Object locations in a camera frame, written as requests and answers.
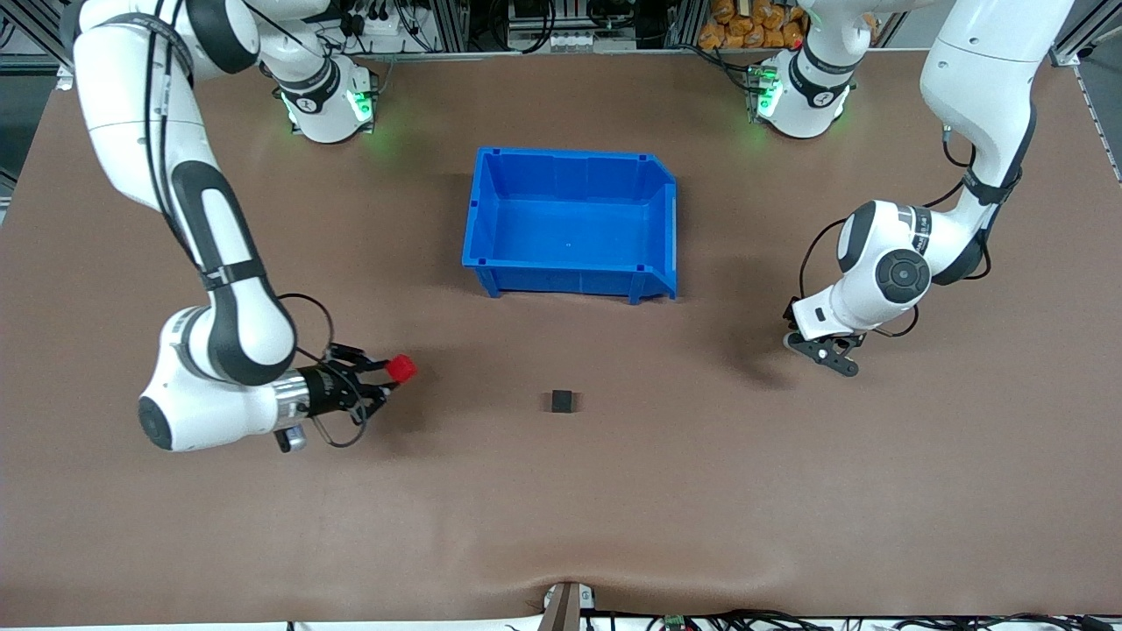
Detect white power strip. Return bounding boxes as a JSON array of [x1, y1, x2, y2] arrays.
[[337, 9, 413, 38]]

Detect brown table mat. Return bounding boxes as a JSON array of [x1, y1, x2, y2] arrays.
[[0, 53, 1122, 628]]

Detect silver table edge rail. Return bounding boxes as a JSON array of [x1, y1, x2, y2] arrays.
[[346, 50, 794, 67]]

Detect aluminium frame post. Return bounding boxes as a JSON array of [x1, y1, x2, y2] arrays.
[[664, 0, 704, 50], [428, 0, 467, 53]]

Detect aluminium frame strut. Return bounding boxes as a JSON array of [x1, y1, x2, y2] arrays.
[[0, 0, 82, 69], [1052, 0, 1122, 68]]

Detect black table edge cables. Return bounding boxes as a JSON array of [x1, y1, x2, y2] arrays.
[[605, 608, 1122, 631]]

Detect orange snack bags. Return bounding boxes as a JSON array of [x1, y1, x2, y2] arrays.
[[699, 0, 814, 50]]

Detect blue plastic storage bin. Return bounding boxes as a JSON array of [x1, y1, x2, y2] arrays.
[[461, 146, 679, 306]]

